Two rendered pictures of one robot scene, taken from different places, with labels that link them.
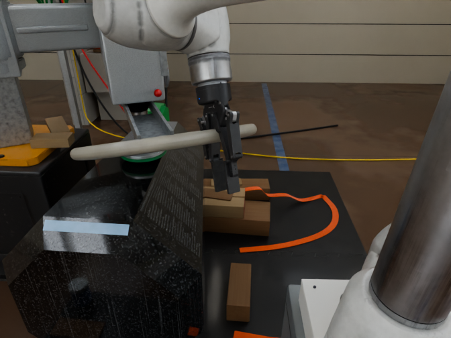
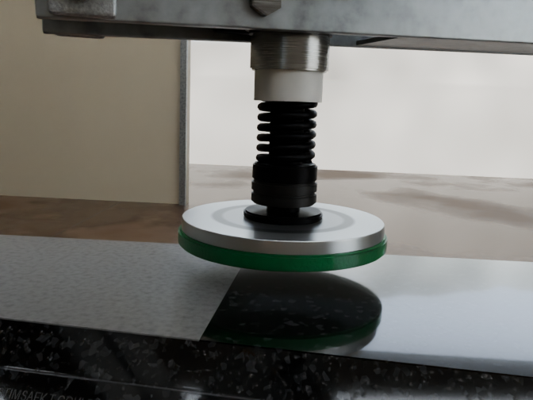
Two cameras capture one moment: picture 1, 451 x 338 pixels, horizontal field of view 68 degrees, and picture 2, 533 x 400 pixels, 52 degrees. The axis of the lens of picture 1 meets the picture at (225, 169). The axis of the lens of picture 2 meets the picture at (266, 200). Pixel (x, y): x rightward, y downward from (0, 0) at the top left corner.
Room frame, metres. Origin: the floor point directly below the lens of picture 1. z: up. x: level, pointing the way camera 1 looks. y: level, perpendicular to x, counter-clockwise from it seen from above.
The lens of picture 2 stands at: (1.46, 0.97, 1.00)
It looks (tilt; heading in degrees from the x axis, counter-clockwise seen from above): 10 degrees down; 271
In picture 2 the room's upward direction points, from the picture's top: 2 degrees clockwise
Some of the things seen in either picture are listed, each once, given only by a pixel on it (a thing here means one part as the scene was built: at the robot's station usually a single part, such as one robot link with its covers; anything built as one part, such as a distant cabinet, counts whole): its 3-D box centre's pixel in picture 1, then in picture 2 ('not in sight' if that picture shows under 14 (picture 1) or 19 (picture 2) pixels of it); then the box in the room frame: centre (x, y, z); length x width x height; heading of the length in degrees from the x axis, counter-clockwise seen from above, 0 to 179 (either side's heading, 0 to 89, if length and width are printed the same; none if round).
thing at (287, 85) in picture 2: not in sight; (288, 83); (1.46, 0.39, 1.02); 0.07 x 0.07 x 0.04
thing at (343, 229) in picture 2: (143, 147); (282, 222); (1.46, 0.39, 0.87); 0.21 x 0.21 x 0.01
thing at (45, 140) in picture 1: (52, 140); not in sight; (1.71, 0.95, 0.81); 0.20 x 0.10 x 0.05; 95
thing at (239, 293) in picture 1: (239, 290); not in sight; (1.31, -0.08, 0.07); 0.30 x 0.12 x 0.12; 175
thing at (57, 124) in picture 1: (57, 125); not in sight; (1.93, 1.03, 0.80); 0.20 x 0.10 x 0.05; 34
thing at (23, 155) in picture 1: (16, 142); not in sight; (1.77, 1.20, 0.76); 0.49 x 0.49 x 0.05; 87
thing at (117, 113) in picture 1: (126, 78); not in sight; (4.73, 1.38, 0.43); 1.30 x 0.62 x 0.86; 178
